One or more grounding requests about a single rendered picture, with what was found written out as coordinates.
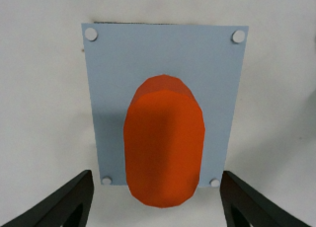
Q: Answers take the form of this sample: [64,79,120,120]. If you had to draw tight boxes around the orange-red peg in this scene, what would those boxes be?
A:
[123,74,205,208]

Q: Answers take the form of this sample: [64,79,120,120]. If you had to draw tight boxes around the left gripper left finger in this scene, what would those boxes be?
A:
[0,170,95,227]

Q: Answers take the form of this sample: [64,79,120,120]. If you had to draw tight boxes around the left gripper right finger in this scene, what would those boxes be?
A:
[219,171,312,227]

